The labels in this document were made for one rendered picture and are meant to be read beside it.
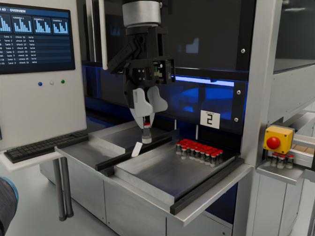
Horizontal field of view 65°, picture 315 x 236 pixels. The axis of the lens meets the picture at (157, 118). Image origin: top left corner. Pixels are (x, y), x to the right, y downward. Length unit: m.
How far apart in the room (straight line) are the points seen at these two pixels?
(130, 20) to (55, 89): 0.99
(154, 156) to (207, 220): 0.40
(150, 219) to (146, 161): 0.60
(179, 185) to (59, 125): 0.89
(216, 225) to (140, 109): 0.77
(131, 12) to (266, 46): 0.50
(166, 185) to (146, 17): 0.50
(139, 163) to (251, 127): 0.41
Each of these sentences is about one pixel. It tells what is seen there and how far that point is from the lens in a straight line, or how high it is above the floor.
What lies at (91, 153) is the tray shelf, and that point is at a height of 0.88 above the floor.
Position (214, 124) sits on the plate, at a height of 1.00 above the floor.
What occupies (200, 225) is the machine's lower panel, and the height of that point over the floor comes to 0.52.
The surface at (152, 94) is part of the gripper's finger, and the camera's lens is 0.56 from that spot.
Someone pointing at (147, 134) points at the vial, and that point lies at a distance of 0.56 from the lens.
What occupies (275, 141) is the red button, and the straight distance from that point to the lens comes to 0.87.
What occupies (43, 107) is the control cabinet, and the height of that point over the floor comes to 0.99.
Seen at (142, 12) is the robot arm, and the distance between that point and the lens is 0.50.
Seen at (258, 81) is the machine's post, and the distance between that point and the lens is 0.88.
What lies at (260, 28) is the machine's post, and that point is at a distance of 0.88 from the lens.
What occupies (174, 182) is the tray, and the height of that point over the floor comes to 0.88.
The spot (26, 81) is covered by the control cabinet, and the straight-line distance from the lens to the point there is 1.39.
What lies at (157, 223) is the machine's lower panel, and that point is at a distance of 1.45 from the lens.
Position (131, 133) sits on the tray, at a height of 0.88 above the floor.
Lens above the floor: 1.29
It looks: 16 degrees down
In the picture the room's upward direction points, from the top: straight up
